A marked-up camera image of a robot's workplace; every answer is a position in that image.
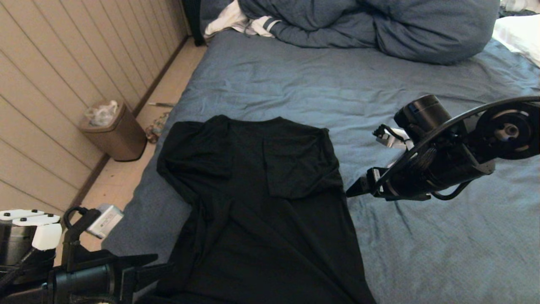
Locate bed with blue sheet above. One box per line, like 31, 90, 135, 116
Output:
101, 30, 540, 304

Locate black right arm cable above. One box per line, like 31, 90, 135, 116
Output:
373, 96, 540, 195

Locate white striped garment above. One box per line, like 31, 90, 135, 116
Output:
204, 0, 281, 39

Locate black right gripper cable loop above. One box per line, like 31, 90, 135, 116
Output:
430, 181, 472, 201

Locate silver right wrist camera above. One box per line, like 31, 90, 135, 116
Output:
373, 124, 416, 152

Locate brown trash bin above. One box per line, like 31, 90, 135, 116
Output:
79, 100, 148, 162

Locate black printed t-shirt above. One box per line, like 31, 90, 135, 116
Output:
139, 115, 377, 304

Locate white crumpled cloth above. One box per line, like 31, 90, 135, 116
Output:
500, 0, 540, 13

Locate colourful rope toy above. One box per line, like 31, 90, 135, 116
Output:
146, 111, 170, 144

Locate clear plastic bin bag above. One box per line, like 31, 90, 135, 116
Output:
84, 100, 119, 127

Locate blue bunched duvet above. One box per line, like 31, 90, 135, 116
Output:
236, 0, 499, 66

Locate black bedside furniture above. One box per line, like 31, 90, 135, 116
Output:
181, 0, 206, 47

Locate white pillow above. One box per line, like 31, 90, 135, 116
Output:
491, 15, 540, 69

